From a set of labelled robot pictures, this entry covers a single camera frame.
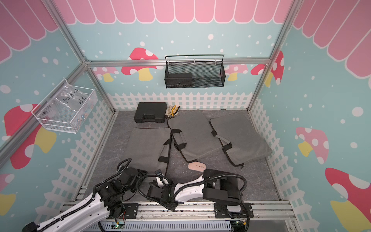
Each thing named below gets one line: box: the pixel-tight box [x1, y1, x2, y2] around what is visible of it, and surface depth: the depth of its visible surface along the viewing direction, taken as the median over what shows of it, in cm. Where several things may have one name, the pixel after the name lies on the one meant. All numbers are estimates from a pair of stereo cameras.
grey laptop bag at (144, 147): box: [118, 127, 172, 176], surface depth 97 cm
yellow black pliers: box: [170, 104, 181, 118], surface depth 122 cm
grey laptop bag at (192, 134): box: [167, 109, 223, 163], surface depth 102 cm
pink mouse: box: [187, 161, 207, 173], surface depth 90 cm
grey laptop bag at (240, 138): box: [209, 110, 273, 167], surface depth 99 cm
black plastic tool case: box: [133, 101, 168, 124], surface depth 118 cm
